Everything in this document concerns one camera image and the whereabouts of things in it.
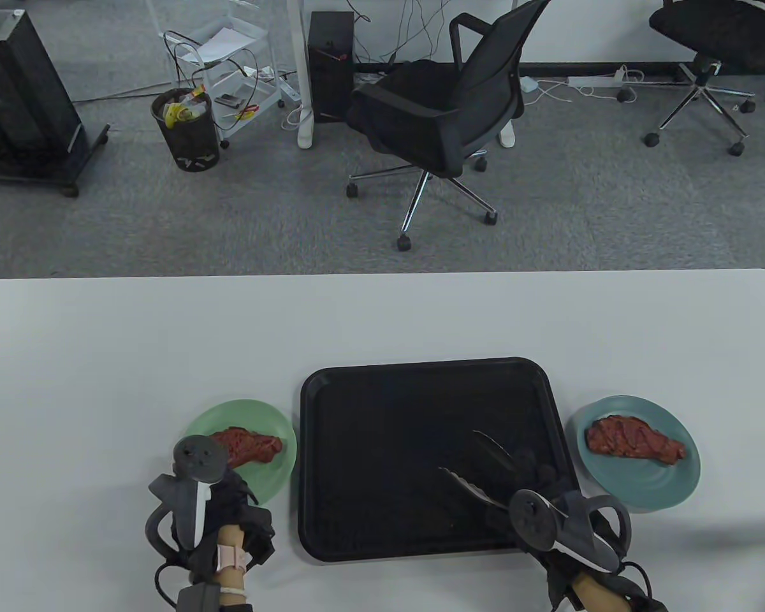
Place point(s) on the person's left hand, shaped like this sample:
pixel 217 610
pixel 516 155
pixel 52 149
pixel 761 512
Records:
pixel 236 510

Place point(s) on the person's right hand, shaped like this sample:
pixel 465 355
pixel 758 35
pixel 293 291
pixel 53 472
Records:
pixel 535 468

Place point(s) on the red raw steak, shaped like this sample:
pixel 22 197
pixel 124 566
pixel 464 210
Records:
pixel 631 440
pixel 248 446

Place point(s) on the green plate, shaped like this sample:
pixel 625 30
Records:
pixel 255 414

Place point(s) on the blue plate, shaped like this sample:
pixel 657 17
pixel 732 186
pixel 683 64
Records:
pixel 644 484

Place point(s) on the person's left forearm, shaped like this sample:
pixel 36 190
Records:
pixel 233 580

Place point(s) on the person's right forearm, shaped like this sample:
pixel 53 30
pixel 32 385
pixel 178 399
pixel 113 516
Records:
pixel 599 593

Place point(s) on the pink wrist watch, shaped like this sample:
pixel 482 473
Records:
pixel 233 559

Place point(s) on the grey right hand controller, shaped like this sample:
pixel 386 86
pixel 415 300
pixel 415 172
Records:
pixel 534 519

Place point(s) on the grey hand controller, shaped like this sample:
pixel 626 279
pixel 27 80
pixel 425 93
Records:
pixel 534 519
pixel 197 459

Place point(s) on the grey left hand controller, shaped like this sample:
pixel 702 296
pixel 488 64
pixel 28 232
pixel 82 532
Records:
pixel 197 459

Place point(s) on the black plastic tray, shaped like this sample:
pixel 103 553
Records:
pixel 389 459

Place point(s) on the white desk leg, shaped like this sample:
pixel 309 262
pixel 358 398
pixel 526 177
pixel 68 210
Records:
pixel 304 76
pixel 508 135

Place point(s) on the black mesh waste bin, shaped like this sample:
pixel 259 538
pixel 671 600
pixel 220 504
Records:
pixel 188 143

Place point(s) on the black mesh office chair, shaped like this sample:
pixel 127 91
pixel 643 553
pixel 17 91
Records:
pixel 433 108

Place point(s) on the white power adapter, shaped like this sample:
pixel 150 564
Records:
pixel 529 86

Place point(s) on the white power strip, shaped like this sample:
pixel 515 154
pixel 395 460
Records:
pixel 596 81
pixel 288 94

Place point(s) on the yellow banana peel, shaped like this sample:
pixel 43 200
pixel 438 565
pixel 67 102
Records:
pixel 177 113

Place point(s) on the black computer tower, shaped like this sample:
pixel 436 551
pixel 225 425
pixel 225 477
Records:
pixel 330 70

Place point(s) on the white paper sheet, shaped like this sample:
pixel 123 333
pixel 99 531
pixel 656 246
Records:
pixel 226 43

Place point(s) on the black cabinet on wheels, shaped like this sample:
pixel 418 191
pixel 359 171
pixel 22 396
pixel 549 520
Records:
pixel 19 95

